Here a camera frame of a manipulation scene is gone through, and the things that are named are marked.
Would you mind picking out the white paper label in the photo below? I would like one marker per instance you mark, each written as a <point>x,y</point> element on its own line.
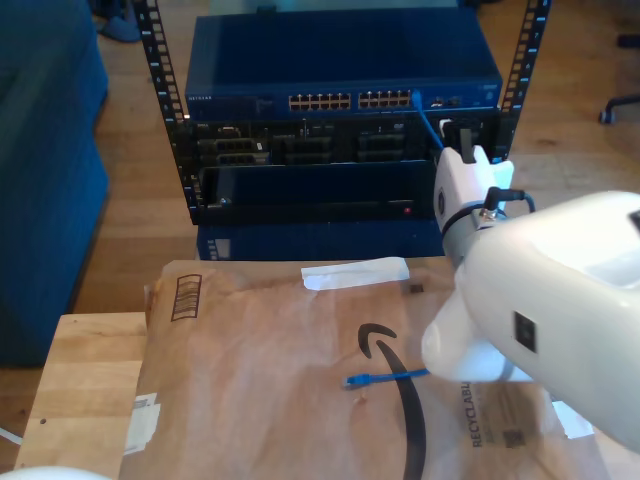
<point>575,427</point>
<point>142,425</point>

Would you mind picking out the black rack server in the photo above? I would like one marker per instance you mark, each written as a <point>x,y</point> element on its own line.
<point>310,147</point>

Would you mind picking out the blue device under rack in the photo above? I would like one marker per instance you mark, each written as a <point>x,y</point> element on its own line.
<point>300,242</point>

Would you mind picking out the grey slipper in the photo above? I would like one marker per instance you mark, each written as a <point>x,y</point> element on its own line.
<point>120,30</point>

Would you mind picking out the blue network switch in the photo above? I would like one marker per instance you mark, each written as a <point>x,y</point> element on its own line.
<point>340,55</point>

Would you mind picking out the blue sofa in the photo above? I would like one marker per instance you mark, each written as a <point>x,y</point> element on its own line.
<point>45,175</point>

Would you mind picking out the black rack frame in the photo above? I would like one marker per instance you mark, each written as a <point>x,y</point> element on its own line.
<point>156,65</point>

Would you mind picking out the brown packing paper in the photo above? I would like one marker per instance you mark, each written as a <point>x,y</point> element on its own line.
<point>250,350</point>

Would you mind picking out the white tape strip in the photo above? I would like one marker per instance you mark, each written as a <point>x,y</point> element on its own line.
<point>350,274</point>

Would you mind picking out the black office chair base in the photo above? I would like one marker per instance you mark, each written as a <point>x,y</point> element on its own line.
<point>606,116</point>

